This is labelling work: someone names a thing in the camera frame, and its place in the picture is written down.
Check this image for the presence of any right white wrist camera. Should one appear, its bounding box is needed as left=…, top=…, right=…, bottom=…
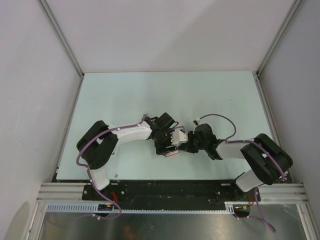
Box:
left=193, top=117, right=202, bottom=126

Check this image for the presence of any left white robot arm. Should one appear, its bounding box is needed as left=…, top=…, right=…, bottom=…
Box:
left=76, top=112, right=187, bottom=200

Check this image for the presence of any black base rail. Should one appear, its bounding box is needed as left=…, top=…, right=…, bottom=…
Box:
left=82, top=180, right=260, bottom=211

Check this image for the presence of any red white staple box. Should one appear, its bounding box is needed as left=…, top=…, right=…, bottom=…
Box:
left=165, top=149, right=180, bottom=158

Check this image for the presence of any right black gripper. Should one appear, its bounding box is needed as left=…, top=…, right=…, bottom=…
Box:
left=177, top=131, right=207, bottom=154

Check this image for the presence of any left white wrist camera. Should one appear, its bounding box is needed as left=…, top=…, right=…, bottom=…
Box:
left=170, top=127, right=188, bottom=147

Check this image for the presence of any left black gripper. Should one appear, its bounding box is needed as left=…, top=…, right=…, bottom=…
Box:
left=154, top=128, right=177, bottom=156

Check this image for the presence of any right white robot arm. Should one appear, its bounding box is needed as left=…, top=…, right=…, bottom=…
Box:
left=178, top=123, right=293, bottom=201

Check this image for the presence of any aluminium frame rail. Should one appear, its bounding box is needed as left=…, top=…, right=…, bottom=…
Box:
left=36, top=183, right=309, bottom=215

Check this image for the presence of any blue white staple remover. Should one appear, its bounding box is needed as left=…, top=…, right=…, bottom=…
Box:
left=111, top=144, right=120, bottom=156

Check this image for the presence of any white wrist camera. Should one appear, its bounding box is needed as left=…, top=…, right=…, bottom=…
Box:
left=170, top=127, right=188, bottom=147
left=193, top=117, right=202, bottom=126

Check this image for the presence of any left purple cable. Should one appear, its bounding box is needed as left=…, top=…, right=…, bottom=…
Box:
left=47, top=114, right=148, bottom=226

